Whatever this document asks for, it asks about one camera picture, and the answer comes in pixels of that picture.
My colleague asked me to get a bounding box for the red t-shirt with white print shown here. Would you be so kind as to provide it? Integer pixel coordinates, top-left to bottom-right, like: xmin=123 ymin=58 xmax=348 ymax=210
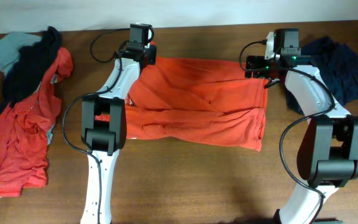
xmin=96 ymin=42 xmax=269 ymax=152

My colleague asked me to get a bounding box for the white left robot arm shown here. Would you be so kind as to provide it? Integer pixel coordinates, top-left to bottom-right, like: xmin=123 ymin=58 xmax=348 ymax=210
xmin=80 ymin=42 xmax=157 ymax=224

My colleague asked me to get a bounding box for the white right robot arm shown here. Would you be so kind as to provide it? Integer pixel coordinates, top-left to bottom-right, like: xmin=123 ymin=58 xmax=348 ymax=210
xmin=241 ymin=56 xmax=358 ymax=223

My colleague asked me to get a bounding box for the folded navy blue garment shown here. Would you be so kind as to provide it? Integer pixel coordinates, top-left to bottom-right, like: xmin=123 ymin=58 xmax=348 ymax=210
xmin=301 ymin=37 xmax=358 ymax=106

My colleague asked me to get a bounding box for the black garment in pile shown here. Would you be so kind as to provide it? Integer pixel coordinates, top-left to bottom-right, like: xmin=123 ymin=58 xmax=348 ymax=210
xmin=0 ymin=26 xmax=62 ymax=114

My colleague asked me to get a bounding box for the grey garment in pile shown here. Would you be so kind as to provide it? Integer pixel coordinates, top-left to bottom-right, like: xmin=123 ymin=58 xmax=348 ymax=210
xmin=0 ymin=32 xmax=42 ymax=77

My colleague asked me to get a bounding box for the red mesh garment in pile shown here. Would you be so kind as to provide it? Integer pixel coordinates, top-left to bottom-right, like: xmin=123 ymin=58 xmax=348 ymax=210
xmin=0 ymin=47 xmax=73 ymax=197

